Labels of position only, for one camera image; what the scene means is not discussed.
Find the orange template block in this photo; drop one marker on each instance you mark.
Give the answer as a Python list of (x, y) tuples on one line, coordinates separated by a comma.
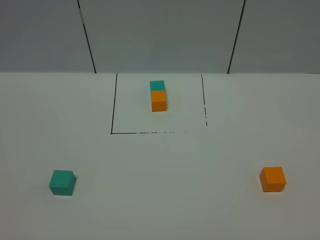
[(158, 101)]

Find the teal template block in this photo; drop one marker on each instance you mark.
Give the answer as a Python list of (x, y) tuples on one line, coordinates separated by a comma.
[(157, 85)]

